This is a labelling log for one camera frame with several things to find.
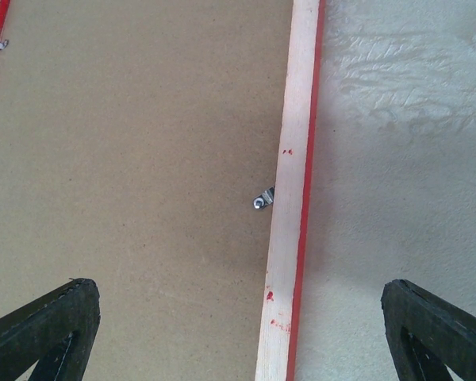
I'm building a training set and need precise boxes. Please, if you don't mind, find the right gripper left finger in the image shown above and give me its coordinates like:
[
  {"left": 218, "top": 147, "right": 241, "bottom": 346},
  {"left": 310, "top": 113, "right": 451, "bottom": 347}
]
[{"left": 0, "top": 278, "right": 100, "bottom": 380}]

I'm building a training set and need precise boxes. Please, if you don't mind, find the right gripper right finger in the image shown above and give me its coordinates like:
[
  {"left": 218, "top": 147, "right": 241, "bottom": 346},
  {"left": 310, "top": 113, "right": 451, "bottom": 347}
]
[{"left": 382, "top": 279, "right": 476, "bottom": 380}]

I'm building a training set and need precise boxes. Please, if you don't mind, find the red wooden picture frame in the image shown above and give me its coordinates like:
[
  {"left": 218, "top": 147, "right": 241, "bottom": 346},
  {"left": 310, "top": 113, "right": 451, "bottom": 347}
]
[{"left": 0, "top": 0, "right": 327, "bottom": 381}]

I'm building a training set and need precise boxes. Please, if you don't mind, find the metal retaining clip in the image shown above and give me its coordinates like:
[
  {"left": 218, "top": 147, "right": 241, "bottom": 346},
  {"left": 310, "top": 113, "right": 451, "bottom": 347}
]
[
  {"left": 0, "top": 40, "right": 9, "bottom": 51},
  {"left": 253, "top": 187, "right": 275, "bottom": 210}
]

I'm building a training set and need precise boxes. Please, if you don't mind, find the brown frame backing board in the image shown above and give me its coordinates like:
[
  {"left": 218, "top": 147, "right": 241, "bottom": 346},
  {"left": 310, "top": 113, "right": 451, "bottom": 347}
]
[{"left": 0, "top": 0, "right": 294, "bottom": 381}]

